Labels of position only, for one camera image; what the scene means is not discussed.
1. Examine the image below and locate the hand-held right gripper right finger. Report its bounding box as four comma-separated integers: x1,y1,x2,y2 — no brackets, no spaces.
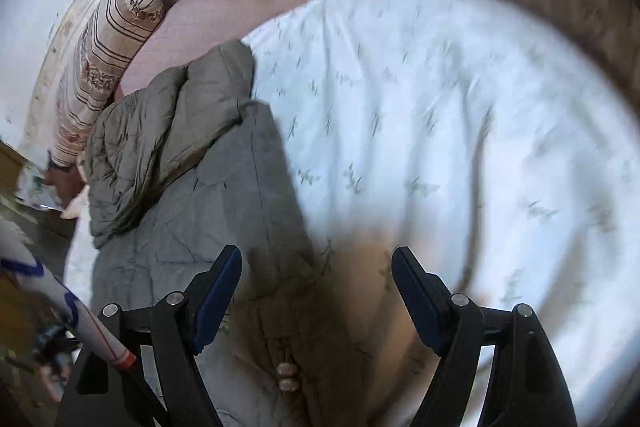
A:
391,246,578,427

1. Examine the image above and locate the white leaf-print blanket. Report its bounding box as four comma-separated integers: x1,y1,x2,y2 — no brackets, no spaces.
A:
62,0,638,427

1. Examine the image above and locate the pink bed sheet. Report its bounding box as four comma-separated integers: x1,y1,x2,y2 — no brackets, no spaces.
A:
115,0,361,100

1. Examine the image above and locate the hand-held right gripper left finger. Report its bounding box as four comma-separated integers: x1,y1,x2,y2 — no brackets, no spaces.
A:
55,245,243,427

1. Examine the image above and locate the grey quilted blanket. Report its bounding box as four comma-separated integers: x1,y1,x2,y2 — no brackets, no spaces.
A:
82,39,381,427

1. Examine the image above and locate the beige striped bolster cushion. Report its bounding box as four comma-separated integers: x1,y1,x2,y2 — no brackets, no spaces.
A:
50,0,166,168

